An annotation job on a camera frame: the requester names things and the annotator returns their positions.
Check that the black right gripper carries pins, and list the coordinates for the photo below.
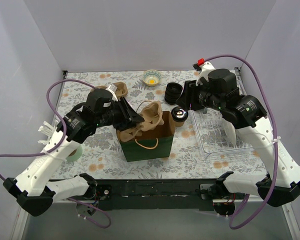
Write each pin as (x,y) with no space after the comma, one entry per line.
(191,95)

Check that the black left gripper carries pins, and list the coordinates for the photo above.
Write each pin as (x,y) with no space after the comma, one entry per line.
(125,114)

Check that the single cardboard cup carrier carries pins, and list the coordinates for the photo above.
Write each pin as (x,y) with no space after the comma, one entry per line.
(153,117)

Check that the single brown paper cup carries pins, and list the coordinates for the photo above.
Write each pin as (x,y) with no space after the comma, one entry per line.
(179,122)

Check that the green brown paper bag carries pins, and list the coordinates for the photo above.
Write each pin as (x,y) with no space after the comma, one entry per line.
(152,144)

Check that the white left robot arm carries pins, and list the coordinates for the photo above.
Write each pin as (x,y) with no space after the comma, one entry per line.
(33,190)

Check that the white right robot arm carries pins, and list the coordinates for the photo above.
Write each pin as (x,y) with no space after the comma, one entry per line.
(219,91)

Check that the stack of black lids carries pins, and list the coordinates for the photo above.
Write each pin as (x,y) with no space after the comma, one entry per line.
(172,92)

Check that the cardboard cup carrier tray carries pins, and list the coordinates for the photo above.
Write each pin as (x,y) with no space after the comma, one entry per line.
(121,90)

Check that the yellow patterned bowl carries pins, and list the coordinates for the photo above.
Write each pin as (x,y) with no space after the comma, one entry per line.
(151,77)

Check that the floral tablecloth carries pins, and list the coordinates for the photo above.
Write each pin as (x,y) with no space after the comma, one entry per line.
(199,148)

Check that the green straw holder cup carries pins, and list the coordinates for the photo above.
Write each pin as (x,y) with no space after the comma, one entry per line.
(75,155)

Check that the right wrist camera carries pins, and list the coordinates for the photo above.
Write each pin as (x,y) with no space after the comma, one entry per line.
(203,68)

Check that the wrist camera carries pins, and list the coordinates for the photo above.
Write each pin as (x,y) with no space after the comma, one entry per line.
(203,68)
(112,89)

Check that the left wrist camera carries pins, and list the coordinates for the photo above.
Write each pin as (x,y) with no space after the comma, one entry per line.
(112,89)

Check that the white wire dish rack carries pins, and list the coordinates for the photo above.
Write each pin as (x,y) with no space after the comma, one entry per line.
(227,140)

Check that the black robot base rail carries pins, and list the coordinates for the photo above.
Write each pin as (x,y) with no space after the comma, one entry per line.
(152,194)

